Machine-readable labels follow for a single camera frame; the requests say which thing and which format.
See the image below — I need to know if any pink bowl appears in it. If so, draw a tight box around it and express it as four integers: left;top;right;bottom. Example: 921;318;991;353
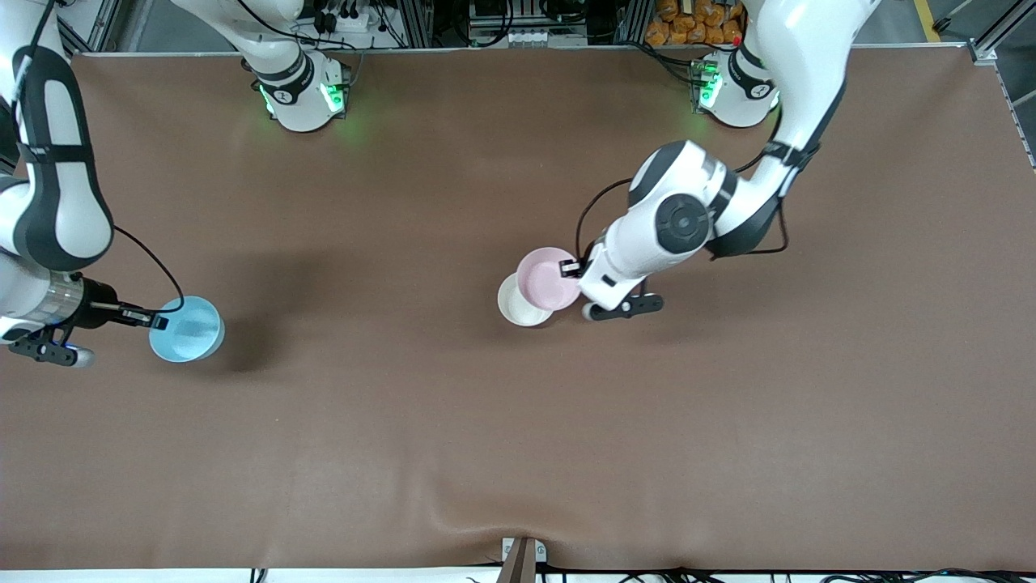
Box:
516;247;582;311

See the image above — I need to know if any blue bowl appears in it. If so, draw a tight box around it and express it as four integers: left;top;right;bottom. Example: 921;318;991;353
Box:
148;296;226;364

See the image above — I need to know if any white bowl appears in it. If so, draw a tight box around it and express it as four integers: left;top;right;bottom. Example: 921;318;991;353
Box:
497;273;555;327

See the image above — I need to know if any brown table cloth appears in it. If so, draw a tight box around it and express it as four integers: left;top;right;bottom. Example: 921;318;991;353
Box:
0;45;1036;572

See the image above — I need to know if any white terminal block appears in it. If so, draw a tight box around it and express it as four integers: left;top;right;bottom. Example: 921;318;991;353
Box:
506;28;588;48

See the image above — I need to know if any orange items bin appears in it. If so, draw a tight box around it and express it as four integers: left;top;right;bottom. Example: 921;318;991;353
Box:
645;0;744;47

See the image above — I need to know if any white power strip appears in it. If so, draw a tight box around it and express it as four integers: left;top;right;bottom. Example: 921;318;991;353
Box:
312;6;381;37

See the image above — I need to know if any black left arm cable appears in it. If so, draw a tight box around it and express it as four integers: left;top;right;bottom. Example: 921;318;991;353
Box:
575;97;822;262

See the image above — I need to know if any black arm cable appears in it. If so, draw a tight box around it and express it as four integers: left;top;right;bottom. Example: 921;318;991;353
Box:
575;97;822;262
12;0;185;317

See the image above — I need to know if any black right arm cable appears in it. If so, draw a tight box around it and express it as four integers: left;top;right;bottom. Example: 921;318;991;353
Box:
12;0;185;317

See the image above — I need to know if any aluminium frame post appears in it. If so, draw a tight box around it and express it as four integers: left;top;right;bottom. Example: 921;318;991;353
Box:
401;0;434;48
619;0;655;45

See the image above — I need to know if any aluminium frame profile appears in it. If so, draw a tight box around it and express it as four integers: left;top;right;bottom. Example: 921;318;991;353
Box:
967;0;1036;64
53;0;122;53

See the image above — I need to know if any grey metal bracket plate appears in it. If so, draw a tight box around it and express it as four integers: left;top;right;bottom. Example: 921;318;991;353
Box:
501;537;548;564

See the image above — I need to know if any brown camera pole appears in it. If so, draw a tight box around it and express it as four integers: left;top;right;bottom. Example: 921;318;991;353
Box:
495;538;537;583

